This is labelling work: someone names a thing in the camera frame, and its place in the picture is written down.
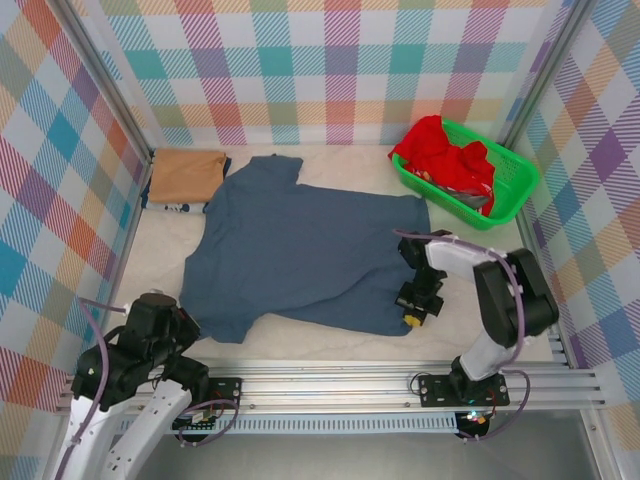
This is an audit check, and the blue t-shirt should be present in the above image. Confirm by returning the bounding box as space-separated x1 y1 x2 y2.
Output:
178 155 432 345

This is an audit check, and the small controller board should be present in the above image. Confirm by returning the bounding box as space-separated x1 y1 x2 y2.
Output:
458 409 494 431
172 410 221 434

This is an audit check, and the grey garment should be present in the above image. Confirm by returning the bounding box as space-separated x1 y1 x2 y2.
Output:
439 182 494 211

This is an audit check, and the navy printed folded t-shirt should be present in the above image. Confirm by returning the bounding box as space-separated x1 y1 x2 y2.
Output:
141 154 234 215

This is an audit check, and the red t-shirt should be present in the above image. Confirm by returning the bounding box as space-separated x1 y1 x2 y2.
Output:
388 114 497 219

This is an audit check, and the tan folded t-shirt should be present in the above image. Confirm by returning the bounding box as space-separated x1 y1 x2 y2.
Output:
149 148 227 205

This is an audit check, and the green plastic basket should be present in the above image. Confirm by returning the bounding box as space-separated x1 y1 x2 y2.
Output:
390 118 541 232

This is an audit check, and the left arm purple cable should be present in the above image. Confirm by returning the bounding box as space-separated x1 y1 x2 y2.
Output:
52 297 240 480

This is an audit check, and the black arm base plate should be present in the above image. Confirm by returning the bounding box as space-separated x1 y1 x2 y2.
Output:
199 377 244 412
417 372 511 409

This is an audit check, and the aluminium mounting rail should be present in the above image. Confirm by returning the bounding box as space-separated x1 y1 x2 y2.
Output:
54 354 606 416

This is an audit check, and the white slotted cable duct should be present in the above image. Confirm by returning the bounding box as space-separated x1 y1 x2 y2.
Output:
114 417 461 436

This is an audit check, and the aluminium corner post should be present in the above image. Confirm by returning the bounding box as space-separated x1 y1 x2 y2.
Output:
49 0 155 166
502 0 604 149

